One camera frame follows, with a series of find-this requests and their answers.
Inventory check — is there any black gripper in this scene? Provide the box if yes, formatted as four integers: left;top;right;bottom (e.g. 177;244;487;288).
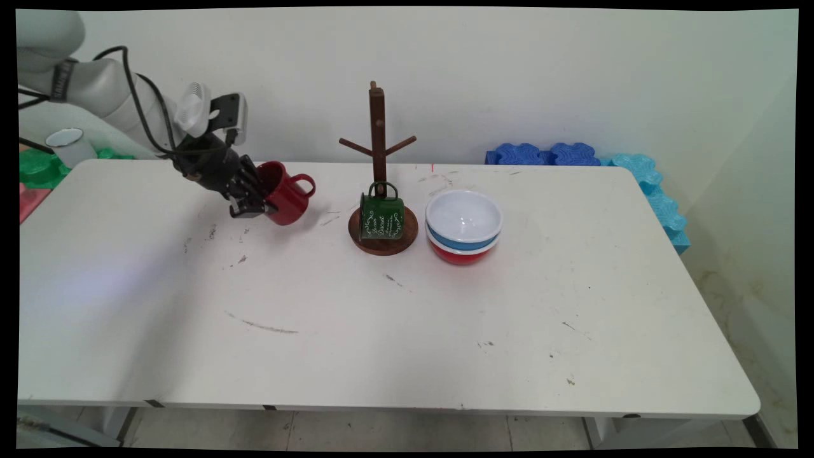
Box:
172;135;279;219

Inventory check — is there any red enamel mug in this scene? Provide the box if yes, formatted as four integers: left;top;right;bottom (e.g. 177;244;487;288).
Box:
256;160;317;226

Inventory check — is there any green printed mug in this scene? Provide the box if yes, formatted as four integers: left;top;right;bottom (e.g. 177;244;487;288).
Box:
359;181;406;242

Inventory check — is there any brown wooden mug tree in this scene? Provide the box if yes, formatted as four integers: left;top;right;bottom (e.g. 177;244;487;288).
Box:
338;81;420;257

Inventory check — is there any white enamel mug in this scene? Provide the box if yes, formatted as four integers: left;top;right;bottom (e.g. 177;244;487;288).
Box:
45;127;98;169

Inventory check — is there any blue bowl white inside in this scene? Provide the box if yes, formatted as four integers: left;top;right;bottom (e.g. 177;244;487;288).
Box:
425;190;504;251

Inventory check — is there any green foam mat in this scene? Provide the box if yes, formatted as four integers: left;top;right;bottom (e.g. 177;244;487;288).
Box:
19;146;135;191

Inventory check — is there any red bowl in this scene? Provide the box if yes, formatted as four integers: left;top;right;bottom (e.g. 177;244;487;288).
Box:
427;238;499;267

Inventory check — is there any red foam mat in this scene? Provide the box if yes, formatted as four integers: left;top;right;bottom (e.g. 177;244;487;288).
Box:
19;183;53;225

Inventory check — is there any grey table leg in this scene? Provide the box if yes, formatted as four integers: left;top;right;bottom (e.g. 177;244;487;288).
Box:
95;407;138;447

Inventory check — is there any light blue foam mat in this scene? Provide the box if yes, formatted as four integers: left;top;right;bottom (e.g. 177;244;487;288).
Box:
600;153;692;256

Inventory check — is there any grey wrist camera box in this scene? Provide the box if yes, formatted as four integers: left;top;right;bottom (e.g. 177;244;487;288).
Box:
209;93;249;147

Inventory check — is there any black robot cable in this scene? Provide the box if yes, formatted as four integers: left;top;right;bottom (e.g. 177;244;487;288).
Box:
18;46;191;161

